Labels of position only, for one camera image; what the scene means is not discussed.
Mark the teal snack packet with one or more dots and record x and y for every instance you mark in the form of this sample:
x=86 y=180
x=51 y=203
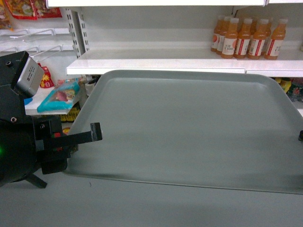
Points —
x=61 y=97

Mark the grey silver serving tray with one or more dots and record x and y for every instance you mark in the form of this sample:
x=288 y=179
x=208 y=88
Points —
x=203 y=129

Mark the orange juice bottle middle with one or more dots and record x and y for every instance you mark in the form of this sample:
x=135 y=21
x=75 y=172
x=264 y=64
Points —
x=243 y=39

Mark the orange juice bottle front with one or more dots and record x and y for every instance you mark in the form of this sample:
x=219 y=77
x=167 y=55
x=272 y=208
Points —
x=230 y=39

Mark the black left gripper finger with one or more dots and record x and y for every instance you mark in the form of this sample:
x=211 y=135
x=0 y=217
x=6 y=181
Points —
x=95 y=134

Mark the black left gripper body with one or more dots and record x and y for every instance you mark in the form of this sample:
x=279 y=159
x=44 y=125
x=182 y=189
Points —
x=22 y=136

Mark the red hanging snack packet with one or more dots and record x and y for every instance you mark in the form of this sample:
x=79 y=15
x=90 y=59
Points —
x=46 y=81

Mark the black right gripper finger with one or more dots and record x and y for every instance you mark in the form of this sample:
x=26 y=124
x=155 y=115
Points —
x=300 y=137

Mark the white slotted shelf upright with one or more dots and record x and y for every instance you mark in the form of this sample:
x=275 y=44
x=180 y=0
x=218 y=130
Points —
x=77 y=29

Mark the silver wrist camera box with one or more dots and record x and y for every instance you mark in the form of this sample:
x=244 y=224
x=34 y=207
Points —
x=30 y=78

